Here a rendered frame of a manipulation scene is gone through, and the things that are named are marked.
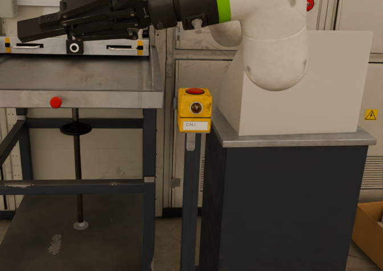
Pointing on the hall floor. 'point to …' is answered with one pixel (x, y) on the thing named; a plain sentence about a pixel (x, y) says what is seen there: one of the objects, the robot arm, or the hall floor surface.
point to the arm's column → (278, 206)
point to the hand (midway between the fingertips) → (41, 27)
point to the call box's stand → (190, 200)
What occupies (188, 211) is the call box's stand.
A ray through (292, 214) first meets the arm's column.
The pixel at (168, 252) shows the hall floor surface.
